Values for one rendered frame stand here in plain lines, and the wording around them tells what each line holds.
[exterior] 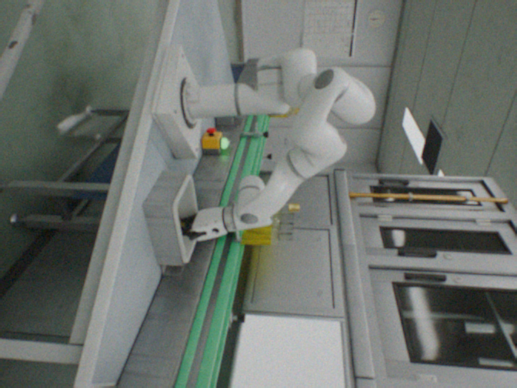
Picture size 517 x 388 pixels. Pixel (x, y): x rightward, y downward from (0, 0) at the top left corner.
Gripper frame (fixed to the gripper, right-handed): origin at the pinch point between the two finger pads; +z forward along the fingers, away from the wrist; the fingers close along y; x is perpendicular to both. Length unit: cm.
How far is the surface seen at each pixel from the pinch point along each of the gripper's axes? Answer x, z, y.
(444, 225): -58, -87, 51
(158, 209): 13.7, -2.5, -10.1
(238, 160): -5.3, -8.6, 48.6
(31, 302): -17, 65, -6
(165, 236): 4.6, -0.1, -9.8
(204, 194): -2.3, -1.5, 21.2
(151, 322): -11.5, 6.0, -25.1
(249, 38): -47, 77, 610
